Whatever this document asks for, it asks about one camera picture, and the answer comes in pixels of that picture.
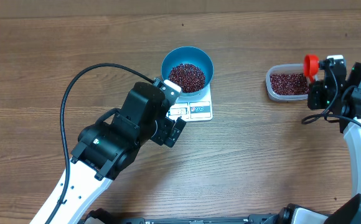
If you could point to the red adzuki beans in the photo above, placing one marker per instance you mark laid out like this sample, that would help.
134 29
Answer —
289 83

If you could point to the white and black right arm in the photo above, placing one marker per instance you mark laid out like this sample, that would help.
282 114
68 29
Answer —
346 111

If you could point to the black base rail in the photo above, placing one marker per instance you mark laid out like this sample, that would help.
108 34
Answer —
102 216

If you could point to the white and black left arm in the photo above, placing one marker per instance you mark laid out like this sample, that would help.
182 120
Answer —
110 145

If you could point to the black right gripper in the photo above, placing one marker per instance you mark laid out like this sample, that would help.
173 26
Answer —
316 94

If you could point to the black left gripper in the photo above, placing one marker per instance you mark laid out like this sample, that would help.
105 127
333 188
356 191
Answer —
169 132

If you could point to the red scoop with blue handle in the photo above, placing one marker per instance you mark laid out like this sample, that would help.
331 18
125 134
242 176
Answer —
311 67

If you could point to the white digital kitchen scale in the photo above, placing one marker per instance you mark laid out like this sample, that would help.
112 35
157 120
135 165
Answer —
193 108

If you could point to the blue bowl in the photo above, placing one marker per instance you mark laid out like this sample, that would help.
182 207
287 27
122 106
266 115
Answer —
192 55

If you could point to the clear plastic food container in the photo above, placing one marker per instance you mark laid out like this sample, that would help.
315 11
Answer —
284 68

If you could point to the red beans in bowl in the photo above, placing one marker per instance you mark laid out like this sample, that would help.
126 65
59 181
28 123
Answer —
189 77

